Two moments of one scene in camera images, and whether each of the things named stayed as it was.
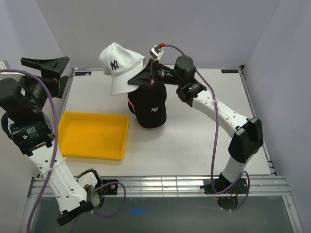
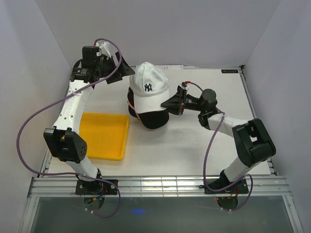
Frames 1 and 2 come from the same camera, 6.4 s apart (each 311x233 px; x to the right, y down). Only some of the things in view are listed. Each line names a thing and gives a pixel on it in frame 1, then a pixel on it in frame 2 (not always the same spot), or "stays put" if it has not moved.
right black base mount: x=240 y=187 stays put
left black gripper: x=50 y=70 to x=123 y=69
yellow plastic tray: x=93 y=135 stays put
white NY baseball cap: x=122 y=64 to x=149 y=86
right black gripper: x=143 y=78 to x=178 y=100
